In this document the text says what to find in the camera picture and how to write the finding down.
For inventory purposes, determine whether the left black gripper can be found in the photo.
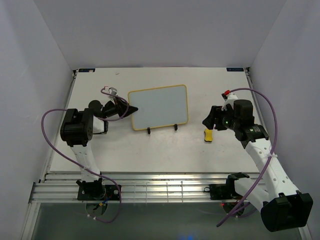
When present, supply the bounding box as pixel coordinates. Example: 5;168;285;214
101;95;138;120

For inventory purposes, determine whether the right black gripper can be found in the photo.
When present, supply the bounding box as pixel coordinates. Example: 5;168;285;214
202;105;240;131

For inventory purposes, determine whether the yellow bone-shaped eraser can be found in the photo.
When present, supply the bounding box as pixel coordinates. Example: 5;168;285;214
204;128;213;143

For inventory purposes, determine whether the yellow framed small whiteboard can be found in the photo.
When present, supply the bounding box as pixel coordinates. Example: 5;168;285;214
127;84;189;131

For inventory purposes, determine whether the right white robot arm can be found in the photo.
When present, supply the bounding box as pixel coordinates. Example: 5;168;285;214
202;99;313;232

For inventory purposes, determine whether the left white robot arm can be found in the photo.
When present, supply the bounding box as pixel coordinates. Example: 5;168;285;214
60;98;139;200

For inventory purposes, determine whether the right blue corner sticker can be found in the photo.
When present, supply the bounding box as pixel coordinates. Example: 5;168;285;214
226;67;244;72

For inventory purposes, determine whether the blue corner sticker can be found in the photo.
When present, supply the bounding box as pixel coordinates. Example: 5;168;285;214
226;67;244;72
78;68;96;73

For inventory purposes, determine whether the left blue corner sticker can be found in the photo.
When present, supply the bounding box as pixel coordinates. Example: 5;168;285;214
78;68;96;73

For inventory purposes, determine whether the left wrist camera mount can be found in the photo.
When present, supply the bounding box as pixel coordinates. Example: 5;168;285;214
102;86;118;99

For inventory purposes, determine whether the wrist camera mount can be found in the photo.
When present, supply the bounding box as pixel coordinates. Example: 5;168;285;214
102;86;118;99
221;90;238;111

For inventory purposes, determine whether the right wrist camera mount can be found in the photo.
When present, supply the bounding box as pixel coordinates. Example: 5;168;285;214
221;90;238;111

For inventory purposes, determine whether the black wire whiteboard stand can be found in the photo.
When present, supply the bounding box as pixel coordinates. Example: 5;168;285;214
146;123;179;135

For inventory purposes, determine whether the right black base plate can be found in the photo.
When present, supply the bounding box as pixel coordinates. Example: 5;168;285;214
203;184;240;200

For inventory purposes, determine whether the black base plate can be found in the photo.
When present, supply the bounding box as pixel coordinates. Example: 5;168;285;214
203;184;240;200
76;184;122;201

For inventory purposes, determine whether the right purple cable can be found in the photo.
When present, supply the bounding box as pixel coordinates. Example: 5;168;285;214
216;87;278;228

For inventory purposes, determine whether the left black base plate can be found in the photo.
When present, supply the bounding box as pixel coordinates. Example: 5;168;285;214
76;184;122;201

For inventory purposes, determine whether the aluminium rail frame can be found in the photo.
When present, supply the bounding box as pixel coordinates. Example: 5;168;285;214
28;67;301;205

